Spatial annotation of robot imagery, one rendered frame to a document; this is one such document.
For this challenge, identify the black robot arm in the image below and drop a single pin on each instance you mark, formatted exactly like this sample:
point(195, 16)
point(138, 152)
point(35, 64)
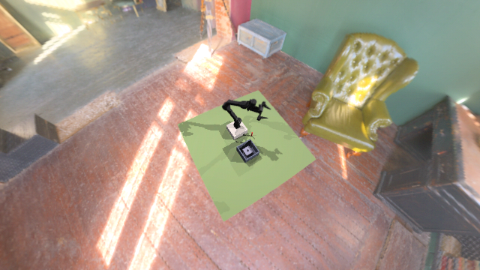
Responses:
point(244, 104)

